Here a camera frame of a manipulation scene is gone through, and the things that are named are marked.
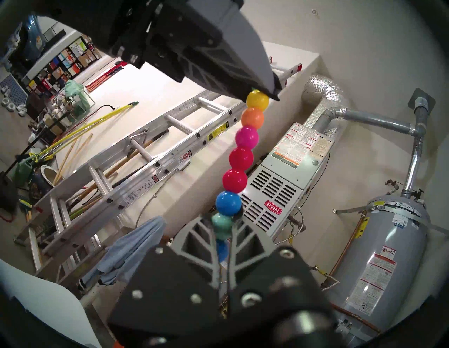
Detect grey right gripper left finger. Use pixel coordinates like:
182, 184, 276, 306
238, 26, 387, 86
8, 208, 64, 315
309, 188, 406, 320
107, 216, 225, 348

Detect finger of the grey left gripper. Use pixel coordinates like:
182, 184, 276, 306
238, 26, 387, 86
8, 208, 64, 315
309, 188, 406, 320
270, 72, 282, 101

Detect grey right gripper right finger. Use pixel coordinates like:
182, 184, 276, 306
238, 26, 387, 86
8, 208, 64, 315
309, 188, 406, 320
228, 220, 334, 313

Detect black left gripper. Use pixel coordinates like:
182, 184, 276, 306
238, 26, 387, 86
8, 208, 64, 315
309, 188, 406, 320
35, 0, 274, 97

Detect multicolour bead stack marker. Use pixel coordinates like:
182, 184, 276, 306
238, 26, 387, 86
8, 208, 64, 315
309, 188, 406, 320
210, 89, 270, 267

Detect light blue towel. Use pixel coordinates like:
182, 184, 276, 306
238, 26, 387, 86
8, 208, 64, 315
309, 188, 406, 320
79, 216, 167, 290

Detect grey bryant furnace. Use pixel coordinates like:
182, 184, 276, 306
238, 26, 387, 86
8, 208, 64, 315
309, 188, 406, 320
242, 122, 335, 242

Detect straight copper pipe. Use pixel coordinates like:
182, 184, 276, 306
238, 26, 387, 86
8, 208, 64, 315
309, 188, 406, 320
328, 214, 369, 277

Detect galvanised flue pipe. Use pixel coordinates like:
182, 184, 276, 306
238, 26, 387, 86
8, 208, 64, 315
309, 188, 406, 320
323, 88, 437, 199

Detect yellow pole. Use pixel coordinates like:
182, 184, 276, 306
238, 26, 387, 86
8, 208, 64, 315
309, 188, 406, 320
28, 101, 139, 160

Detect red striped flag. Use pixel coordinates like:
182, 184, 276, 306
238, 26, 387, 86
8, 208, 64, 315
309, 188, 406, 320
86, 61, 127, 92

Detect grey water heater tank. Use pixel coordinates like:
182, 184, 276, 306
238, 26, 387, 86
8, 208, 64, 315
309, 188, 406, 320
324, 196, 434, 337

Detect aluminium extension ladder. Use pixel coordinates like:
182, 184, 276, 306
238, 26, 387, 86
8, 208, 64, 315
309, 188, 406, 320
14, 63, 304, 285

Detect green plastic bag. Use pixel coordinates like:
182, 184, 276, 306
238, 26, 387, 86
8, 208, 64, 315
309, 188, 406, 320
63, 80, 88, 106

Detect storage shelf with boxes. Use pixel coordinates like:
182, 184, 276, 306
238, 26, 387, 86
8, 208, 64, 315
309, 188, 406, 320
21, 33, 102, 93

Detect dark blue ceramic pot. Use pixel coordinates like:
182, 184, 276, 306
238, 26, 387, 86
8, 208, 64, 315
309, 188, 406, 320
30, 165, 58, 200

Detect wooden sticks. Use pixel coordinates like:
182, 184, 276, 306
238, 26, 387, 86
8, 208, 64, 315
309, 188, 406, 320
53, 133, 93, 186

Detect green watering can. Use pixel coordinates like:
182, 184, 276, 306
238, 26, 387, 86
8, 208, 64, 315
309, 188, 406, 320
14, 158, 35, 186

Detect silver foil insulated duct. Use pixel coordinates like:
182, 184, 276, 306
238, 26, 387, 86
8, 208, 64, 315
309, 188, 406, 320
302, 74, 348, 128

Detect short metal heater strap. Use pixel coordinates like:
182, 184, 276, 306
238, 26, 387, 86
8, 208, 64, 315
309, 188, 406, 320
333, 205, 449, 242

